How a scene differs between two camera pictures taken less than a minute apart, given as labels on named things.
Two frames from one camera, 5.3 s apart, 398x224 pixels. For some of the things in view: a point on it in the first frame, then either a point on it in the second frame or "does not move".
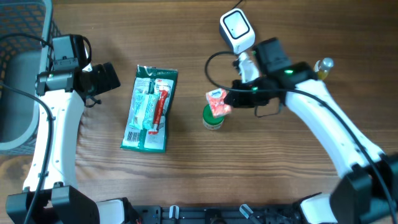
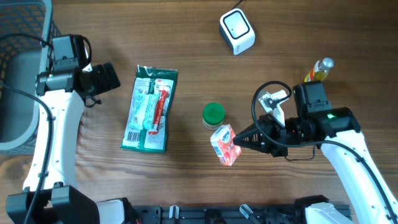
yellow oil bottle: x=322 y=66 does not move
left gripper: x=104 y=84 does not move
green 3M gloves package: x=146 y=124 does not move
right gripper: x=239 y=101 to x=273 y=130
